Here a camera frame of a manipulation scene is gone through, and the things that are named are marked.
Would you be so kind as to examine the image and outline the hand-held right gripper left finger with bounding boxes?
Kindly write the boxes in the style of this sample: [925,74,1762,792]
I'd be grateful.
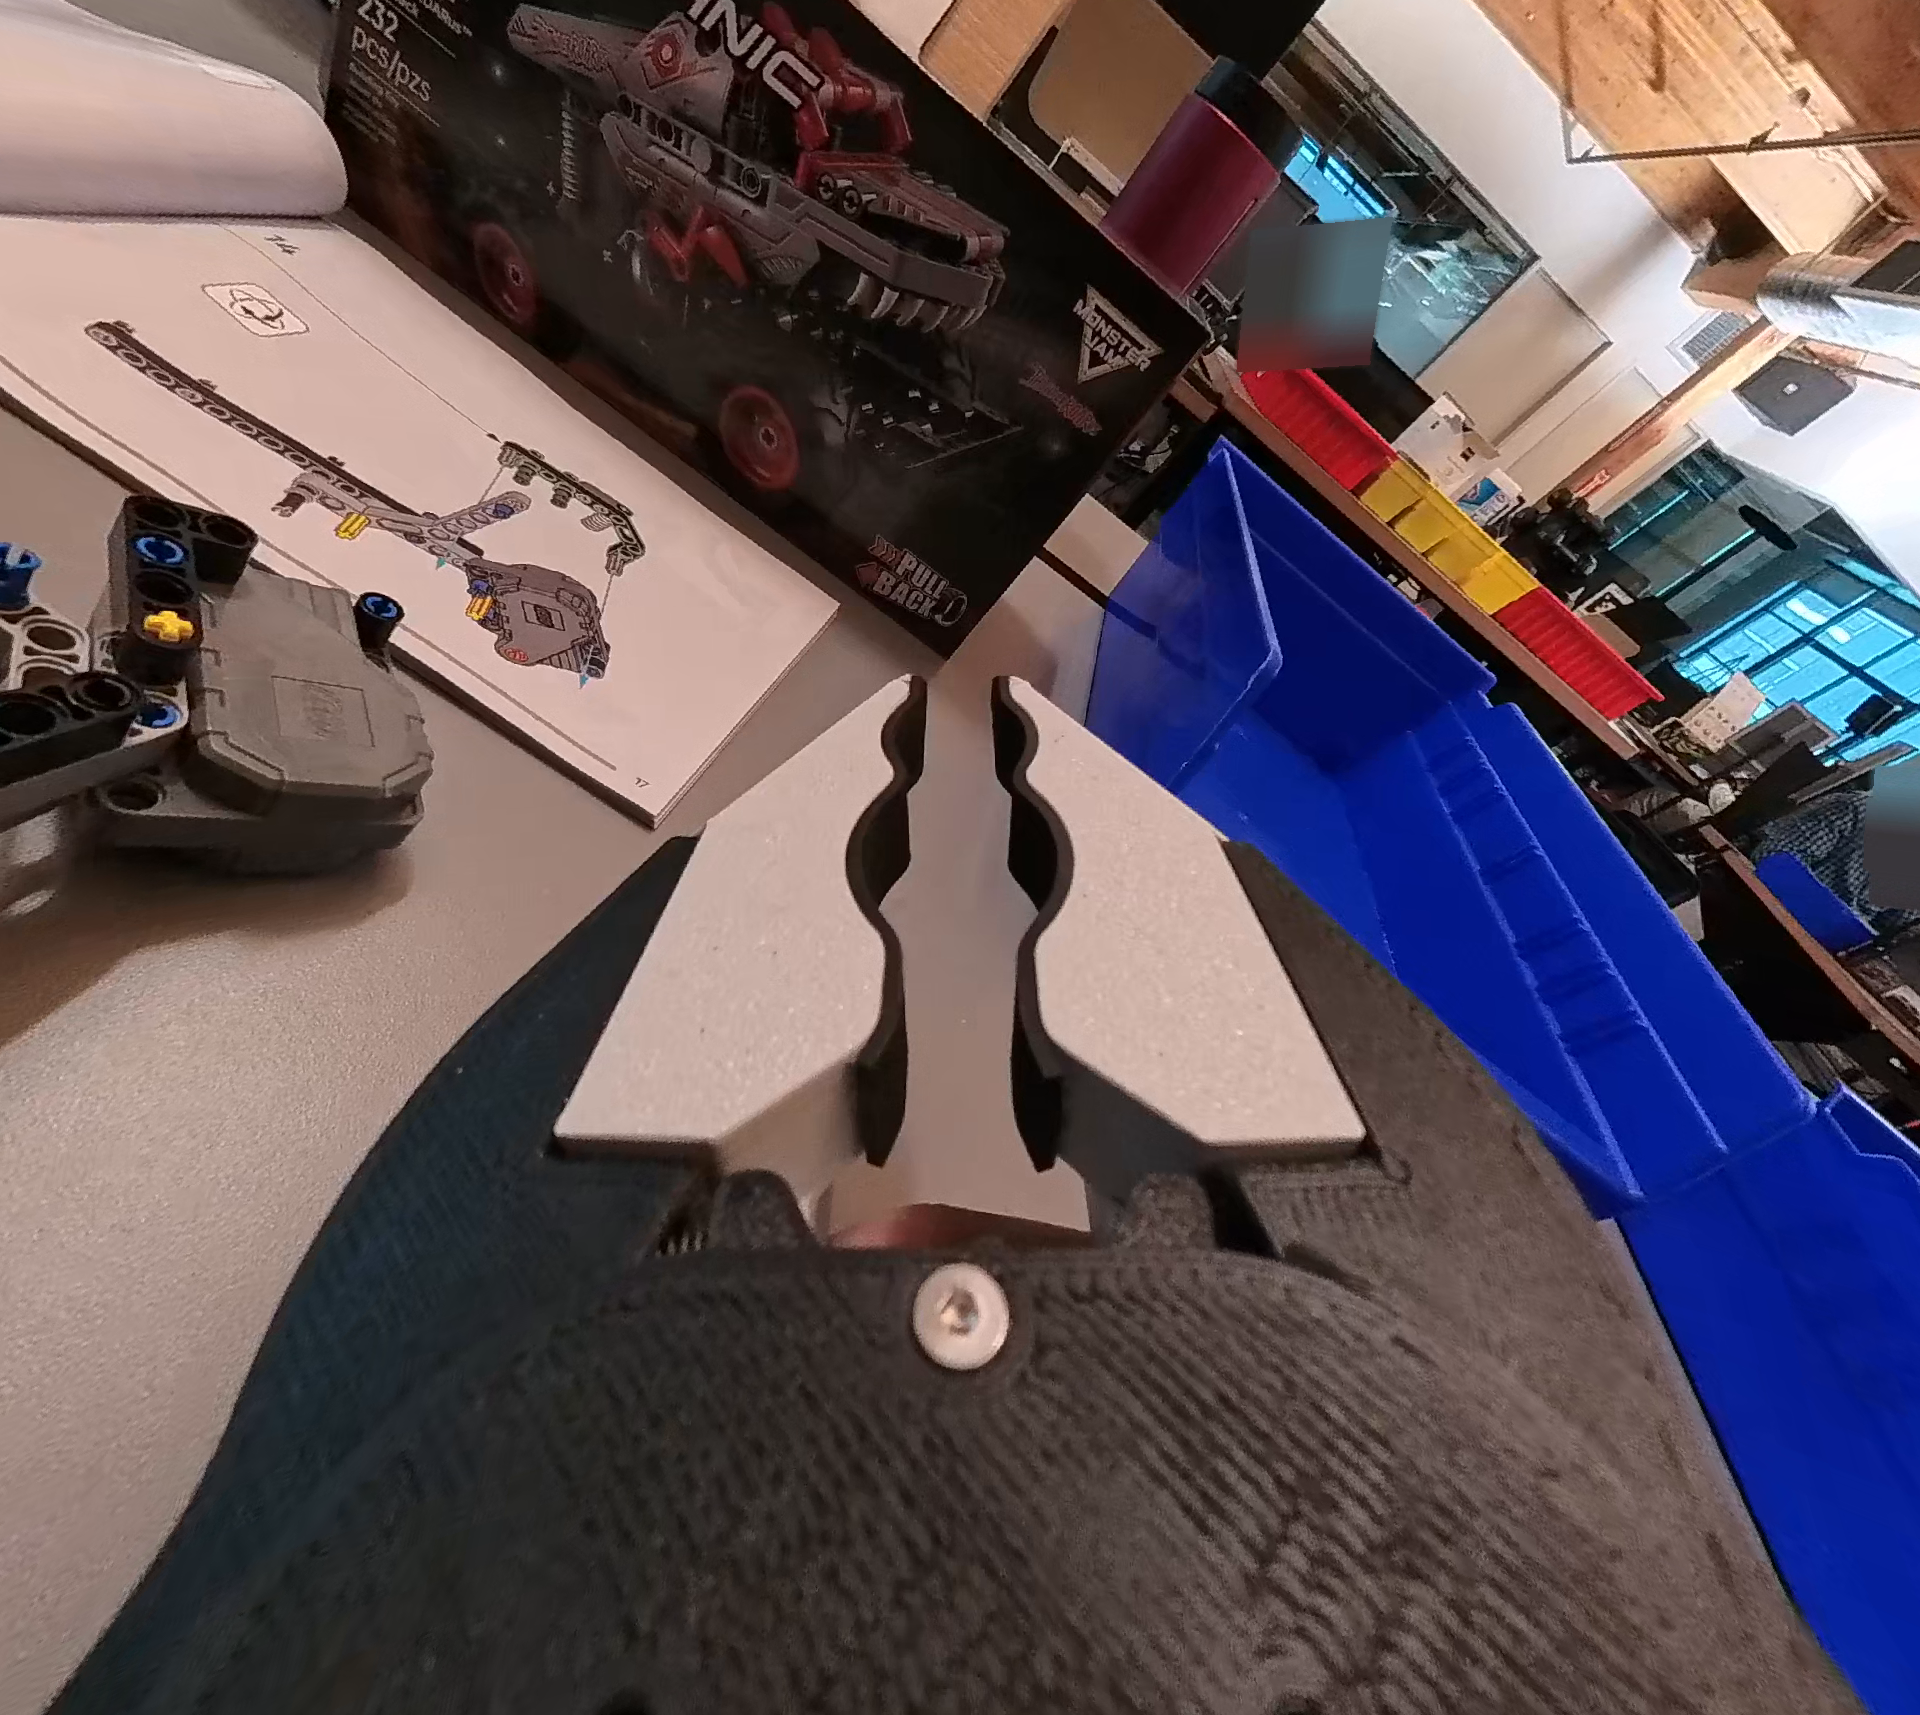
[553,678,923,1232]

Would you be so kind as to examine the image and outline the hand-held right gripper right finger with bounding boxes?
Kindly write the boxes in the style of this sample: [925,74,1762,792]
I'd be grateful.
[991,678,1367,1196]

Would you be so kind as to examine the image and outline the grey black toy brick assembly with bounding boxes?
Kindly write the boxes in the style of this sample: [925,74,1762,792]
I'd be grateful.
[0,492,437,880]

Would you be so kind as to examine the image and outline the large blue storage bin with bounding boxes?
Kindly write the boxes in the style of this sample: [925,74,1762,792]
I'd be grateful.
[1615,1082,1920,1715]
[1084,438,1820,1222]

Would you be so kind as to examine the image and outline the red storage bin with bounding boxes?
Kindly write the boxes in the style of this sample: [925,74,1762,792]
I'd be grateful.
[1488,582,1667,722]
[1235,368,1407,498]

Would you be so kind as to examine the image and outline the row of yellow storage bins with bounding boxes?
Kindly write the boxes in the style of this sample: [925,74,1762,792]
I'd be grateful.
[1355,456,1542,618]

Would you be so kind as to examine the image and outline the small white boxes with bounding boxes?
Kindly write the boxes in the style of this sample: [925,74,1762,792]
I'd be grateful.
[1393,392,1527,528]

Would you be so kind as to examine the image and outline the black toy set box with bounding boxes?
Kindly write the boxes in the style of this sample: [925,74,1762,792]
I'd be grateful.
[322,0,1217,662]

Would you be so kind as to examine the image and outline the white instruction booklet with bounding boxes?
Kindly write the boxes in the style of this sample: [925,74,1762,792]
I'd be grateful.
[0,0,842,832]

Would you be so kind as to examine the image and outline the maroon tumbler with black lid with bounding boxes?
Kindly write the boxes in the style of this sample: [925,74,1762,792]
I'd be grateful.
[1097,54,1303,296]

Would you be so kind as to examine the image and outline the beige card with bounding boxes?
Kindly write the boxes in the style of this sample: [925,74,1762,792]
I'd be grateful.
[1026,0,1217,198]

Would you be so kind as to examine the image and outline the black wall speaker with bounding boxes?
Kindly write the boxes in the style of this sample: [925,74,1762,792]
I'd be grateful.
[1732,350,1858,440]

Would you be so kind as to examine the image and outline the silver ventilation duct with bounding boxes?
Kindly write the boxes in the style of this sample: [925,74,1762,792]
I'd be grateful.
[1753,242,1920,370]

